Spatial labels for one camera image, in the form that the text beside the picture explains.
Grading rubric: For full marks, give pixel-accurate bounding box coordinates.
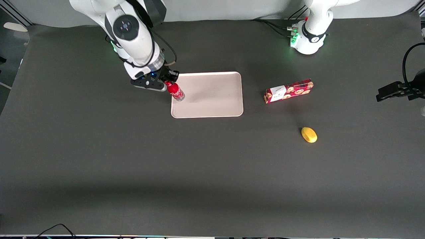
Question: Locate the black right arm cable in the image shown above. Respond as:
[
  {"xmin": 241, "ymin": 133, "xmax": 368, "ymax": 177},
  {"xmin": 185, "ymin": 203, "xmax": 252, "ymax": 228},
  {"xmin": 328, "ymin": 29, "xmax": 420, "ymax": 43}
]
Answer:
[{"xmin": 146, "ymin": 20, "xmax": 178, "ymax": 67}]

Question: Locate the red coke bottle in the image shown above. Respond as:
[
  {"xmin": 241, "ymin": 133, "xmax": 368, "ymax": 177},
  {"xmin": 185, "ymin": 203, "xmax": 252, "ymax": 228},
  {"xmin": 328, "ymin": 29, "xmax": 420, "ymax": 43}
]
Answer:
[{"xmin": 164, "ymin": 80, "xmax": 186, "ymax": 102}]

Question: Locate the white flat oval object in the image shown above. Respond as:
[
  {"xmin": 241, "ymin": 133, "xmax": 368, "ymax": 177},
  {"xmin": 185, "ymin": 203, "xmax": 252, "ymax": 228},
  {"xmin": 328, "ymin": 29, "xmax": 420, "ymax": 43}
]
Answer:
[{"xmin": 3, "ymin": 22, "xmax": 29, "ymax": 33}]

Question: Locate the red tartan cookie box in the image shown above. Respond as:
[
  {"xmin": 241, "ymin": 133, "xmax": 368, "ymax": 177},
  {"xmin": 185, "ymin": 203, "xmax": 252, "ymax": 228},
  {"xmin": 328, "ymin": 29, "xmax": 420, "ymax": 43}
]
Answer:
[{"xmin": 264, "ymin": 78, "xmax": 314, "ymax": 104}]

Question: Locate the pale pink rectangular tray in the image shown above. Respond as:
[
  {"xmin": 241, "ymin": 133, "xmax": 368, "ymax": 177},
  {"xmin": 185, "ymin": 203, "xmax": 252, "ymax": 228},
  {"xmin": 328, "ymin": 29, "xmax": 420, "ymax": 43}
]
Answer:
[{"xmin": 171, "ymin": 71, "xmax": 244, "ymax": 119}]

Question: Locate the black left gripper cable loop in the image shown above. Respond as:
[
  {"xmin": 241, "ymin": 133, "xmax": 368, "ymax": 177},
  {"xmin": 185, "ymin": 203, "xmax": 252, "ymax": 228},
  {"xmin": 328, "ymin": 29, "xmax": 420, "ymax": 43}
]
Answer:
[{"xmin": 402, "ymin": 42, "xmax": 425, "ymax": 89}]

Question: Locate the black cable at table edge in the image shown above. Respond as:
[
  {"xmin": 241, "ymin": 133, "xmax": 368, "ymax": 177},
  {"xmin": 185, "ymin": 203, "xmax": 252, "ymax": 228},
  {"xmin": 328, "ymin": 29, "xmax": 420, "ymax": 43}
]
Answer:
[{"xmin": 33, "ymin": 223, "xmax": 77, "ymax": 239}]

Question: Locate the yellow lemon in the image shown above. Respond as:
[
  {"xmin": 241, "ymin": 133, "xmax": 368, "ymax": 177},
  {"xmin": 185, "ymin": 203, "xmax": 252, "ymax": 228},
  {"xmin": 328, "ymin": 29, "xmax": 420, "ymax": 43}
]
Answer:
[{"xmin": 301, "ymin": 126, "xmax": 318, "ymax": 143}]

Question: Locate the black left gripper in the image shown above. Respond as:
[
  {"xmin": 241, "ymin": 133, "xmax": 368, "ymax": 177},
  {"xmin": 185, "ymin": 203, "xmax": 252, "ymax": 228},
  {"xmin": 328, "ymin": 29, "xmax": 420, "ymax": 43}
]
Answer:
[{"xmin": 376, "ymin": 68, "xmax": 425, "ymax": 102}]

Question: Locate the black left arm base cable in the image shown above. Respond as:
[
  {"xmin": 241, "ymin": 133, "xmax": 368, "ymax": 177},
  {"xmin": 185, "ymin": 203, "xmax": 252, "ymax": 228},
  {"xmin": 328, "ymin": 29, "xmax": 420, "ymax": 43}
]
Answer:
[
  {"xmin": 251, "ymin": 19, "xmax": 298, "ymax": 38},
  {"xmin": 288, "ymin": 5, "xmax": 310, "ymax": 21}
]

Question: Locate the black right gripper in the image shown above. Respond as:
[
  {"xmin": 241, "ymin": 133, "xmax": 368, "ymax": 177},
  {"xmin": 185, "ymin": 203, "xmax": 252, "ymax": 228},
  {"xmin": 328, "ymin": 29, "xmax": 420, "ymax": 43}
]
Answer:
[{"xmin": 130, "ymin": 68, "xmax": 180, "ymax": 92}]

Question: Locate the aluminium frame bar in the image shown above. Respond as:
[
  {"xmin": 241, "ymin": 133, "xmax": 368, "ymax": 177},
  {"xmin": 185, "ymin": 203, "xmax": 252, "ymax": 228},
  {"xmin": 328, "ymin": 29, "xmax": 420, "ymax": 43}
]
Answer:
[{"xmin": 0, "ymin": 0, "xmax": 34, "ymax": 27}]

